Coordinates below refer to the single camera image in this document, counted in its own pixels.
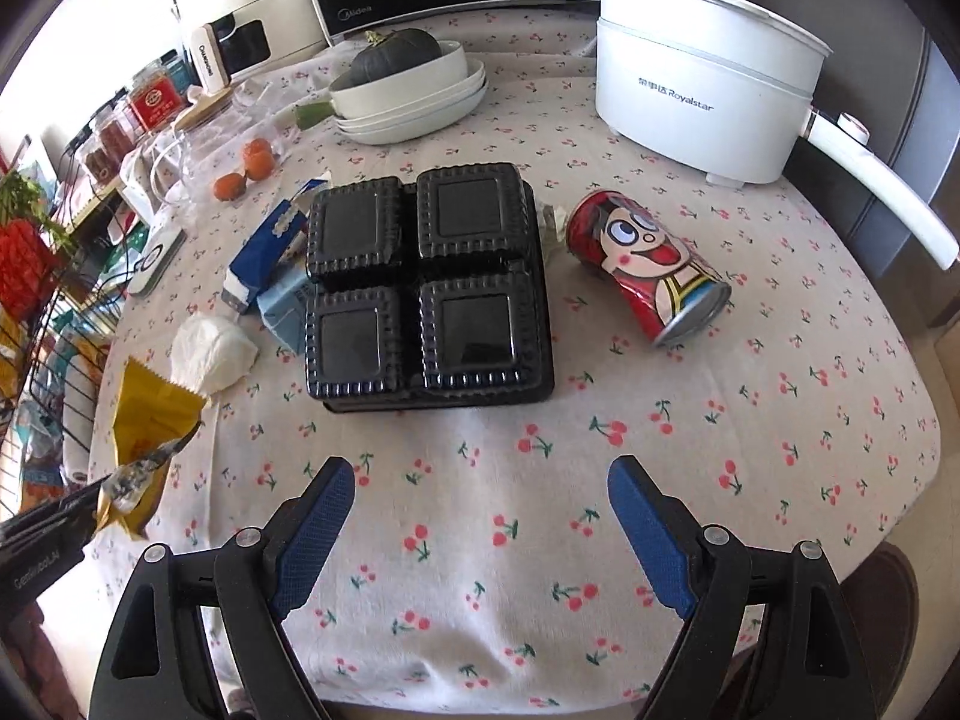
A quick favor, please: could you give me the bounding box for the red cartoon drink can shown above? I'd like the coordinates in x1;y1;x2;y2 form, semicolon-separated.
564;190;732;350

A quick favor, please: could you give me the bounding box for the black wire rack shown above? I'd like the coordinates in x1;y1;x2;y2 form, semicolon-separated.
0;187;117;518

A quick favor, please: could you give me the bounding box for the white baking dish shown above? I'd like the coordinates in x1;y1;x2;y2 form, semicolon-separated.
315;41;470;121

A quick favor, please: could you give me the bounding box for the stack of white bowls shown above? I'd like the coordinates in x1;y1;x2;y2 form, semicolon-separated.
334;60;488;145

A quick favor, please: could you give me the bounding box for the cherry print tablecloth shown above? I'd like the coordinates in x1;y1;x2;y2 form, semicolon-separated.
64;0;942;710

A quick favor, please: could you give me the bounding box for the red tin box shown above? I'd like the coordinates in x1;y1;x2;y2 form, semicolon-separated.
124;75;188;132

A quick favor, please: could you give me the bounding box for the grey refrigerator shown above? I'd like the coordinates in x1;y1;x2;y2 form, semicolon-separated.
817;15;960;331

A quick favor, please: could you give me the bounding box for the dark blue carton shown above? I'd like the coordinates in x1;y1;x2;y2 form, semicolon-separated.
223;176;335;316

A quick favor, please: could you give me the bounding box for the white electric cooking pot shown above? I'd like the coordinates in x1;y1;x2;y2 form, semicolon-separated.
592;0;960;271

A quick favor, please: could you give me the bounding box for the red and green ornament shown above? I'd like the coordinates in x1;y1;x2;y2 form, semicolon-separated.
0;172;72;316

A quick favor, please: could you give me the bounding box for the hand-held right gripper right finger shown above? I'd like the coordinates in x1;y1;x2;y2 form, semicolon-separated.
607;456;880;720

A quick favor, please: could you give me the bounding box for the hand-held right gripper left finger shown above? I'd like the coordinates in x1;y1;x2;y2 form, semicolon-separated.
90;456;357;720

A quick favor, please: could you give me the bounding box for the light blue carton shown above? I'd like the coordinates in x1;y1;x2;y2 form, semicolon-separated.
255;270;312;357

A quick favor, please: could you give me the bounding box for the black four-compartment plastic tray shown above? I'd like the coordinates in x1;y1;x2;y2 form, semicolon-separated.
302;161;557;413

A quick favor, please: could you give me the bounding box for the white tissue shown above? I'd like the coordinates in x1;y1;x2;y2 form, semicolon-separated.
171;313;260;395

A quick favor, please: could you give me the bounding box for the dark green pumpkin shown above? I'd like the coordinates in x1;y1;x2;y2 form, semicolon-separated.
349;28;445;85

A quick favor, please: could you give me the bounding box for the glass jar with wooden lid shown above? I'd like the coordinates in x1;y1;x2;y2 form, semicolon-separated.
150;86;241;203

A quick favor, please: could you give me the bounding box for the yellow snack wrapper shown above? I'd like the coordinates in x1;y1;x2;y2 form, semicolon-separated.
94;356;211;541

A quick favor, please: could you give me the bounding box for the glass spice jar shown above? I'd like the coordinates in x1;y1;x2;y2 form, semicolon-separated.
94;116;140;162

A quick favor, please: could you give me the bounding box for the brown round bin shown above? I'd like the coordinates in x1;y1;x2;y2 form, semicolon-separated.
739;540;920;665

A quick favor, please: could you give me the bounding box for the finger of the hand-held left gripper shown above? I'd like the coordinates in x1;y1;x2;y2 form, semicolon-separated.
30;420;205;537

